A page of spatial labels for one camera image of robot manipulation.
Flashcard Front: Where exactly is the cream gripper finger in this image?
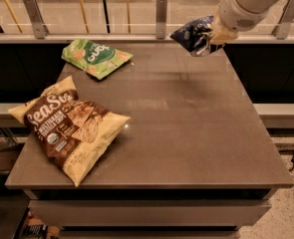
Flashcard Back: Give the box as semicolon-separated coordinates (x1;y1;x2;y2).
209;16;238;45

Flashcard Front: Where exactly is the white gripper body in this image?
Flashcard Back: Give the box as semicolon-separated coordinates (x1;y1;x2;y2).
218;0;270;32

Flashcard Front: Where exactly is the blue chip bag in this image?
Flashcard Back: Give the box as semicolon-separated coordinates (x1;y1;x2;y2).
170;15;224;57

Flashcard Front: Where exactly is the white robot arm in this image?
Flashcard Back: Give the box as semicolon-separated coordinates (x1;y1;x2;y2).
209;0;279;45

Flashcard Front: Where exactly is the green chip bag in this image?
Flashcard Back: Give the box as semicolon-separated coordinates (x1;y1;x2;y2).
62;39;133;80

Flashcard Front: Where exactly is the brown Sea Salt chip bag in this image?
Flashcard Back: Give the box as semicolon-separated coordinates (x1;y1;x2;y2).
9;77;130;186

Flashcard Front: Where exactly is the grey table drawer front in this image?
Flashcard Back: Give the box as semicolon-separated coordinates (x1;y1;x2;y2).
29;200;271;227

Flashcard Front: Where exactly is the horizontal metal railing bar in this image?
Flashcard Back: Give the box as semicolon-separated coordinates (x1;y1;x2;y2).
0;34;294;44

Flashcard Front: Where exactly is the grey metal railing post right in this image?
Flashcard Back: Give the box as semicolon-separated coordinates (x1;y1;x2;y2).
272;0;294;40

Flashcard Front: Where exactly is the grey metal railing post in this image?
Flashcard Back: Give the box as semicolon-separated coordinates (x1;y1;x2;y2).
272;0;294;40
23;0;49;39
155;0;167;39

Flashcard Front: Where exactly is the grey metal railing post middle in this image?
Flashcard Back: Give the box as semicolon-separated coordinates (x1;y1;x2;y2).
155;0;167;39

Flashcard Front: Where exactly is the grey metal railing post left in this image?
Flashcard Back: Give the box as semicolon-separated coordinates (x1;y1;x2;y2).
23;0;49;39

